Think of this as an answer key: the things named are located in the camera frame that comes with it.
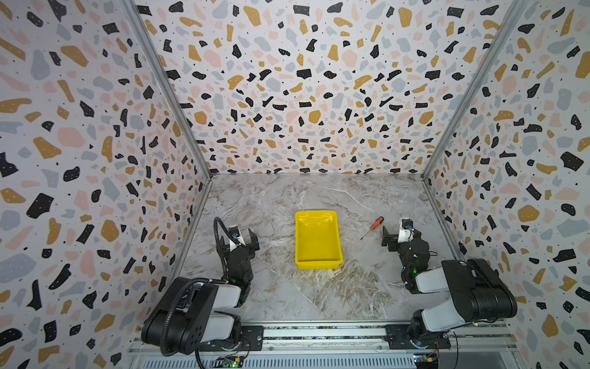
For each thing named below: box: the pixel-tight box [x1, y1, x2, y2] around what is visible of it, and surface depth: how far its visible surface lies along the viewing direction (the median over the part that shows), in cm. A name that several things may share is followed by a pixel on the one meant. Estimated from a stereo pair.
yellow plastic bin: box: [294, 210, 343, 271], surface depth 94 cm
